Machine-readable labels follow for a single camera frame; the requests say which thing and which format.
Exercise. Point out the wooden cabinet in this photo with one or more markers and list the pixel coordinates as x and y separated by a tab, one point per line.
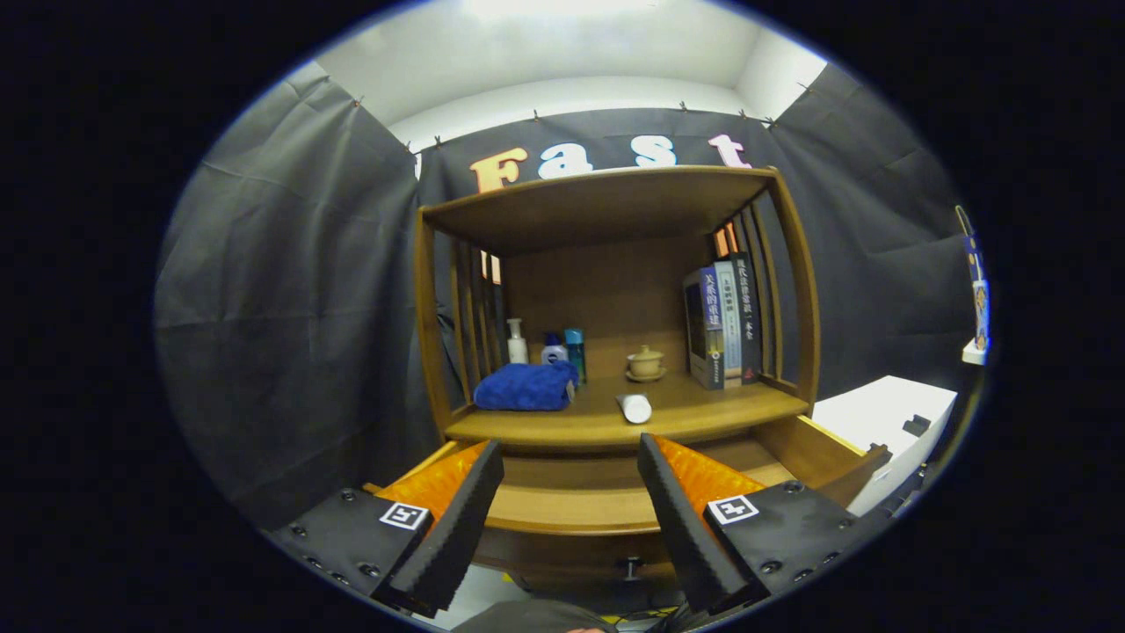
606	290

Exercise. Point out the white ledge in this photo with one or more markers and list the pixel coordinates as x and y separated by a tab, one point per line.
974	353

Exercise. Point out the white green-print tube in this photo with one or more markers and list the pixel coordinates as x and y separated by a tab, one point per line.
635	409

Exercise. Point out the white pump bottle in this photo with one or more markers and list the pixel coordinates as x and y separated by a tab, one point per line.
518	350

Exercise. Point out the black block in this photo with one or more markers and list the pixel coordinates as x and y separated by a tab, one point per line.
917	425

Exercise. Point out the pale grey spine book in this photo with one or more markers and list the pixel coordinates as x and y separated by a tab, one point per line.
728	316

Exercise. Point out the small blue-capped white bottle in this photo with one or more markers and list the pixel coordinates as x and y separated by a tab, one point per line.
554	353

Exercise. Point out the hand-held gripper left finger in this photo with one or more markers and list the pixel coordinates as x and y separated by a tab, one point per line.
461	527

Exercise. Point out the teal bottle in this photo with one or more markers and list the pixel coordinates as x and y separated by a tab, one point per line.
575	347

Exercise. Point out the blue paper bag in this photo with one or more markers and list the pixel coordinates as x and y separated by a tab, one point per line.
977	299

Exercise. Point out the wooden drawer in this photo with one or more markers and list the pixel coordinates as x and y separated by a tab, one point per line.
571	510

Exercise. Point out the ceiling light panel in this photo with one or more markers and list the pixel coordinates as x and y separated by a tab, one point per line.
562	9

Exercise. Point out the blue spine book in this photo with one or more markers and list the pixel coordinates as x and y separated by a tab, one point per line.
712	325

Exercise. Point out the wooden countertop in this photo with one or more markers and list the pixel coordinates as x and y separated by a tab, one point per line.
703	409

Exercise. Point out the black spine book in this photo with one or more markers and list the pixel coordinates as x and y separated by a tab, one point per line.
747	308

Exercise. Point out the blue towel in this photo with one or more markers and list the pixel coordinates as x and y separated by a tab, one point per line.
523	387

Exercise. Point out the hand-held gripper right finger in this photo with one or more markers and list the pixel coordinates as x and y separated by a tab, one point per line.
685	527

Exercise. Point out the white side cabinet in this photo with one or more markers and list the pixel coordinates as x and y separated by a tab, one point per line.
870	409

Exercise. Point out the beige lidded teacup with saucer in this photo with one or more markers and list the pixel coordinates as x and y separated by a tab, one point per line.
646	362

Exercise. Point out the person's grey clothing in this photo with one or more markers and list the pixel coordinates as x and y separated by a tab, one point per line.
527	617

